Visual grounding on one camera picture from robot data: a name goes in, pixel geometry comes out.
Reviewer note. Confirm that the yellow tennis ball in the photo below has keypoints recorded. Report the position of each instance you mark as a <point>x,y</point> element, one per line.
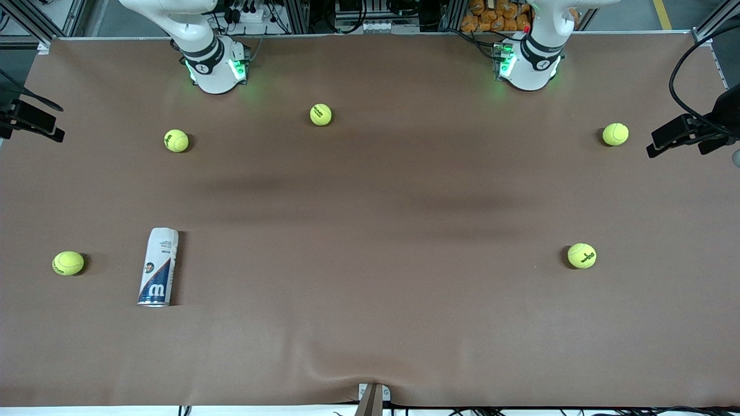
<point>68,263</point>
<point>615,134</point>
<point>581,255</point>
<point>176,140</point>
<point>321,114</point>

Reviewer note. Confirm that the white blue tennis ball can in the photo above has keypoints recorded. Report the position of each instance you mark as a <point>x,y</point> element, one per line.
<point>159,266</point>

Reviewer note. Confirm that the white power strip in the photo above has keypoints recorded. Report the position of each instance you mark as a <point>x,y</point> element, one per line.
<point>247,14</point>

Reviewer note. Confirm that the metal clamp bracket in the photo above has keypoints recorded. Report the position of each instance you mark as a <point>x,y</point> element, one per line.
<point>386,393</point>

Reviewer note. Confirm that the brown table mat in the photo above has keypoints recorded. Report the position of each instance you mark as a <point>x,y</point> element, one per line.
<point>370,300</point>

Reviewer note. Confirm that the aluminium frame post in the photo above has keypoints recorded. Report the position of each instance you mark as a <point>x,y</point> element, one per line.
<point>40,23</point>
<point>717,20</point>

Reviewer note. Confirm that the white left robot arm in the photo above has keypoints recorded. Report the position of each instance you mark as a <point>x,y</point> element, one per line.
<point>532,72</point>

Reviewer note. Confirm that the orange bagged items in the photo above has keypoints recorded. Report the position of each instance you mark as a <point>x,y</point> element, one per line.
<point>497,16</point>

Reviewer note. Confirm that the brown bar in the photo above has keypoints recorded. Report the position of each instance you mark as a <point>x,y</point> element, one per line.
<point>370,404</point>

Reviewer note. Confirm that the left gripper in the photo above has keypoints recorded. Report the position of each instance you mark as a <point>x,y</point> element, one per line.
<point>725,113</point>

